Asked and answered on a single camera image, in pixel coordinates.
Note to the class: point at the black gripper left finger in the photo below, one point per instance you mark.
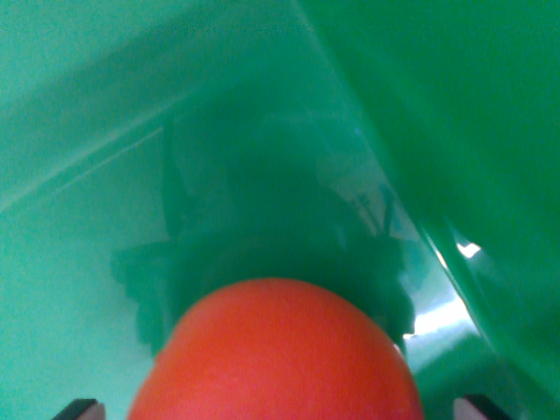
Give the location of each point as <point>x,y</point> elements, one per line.
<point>81,411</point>

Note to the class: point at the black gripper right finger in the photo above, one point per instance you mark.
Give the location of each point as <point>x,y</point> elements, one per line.
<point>477,409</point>

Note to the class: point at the orange mandarin fruit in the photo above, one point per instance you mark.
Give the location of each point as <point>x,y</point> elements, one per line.
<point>280,354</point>

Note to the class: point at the green plastic bin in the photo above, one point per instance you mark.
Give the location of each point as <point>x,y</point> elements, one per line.
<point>280,131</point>

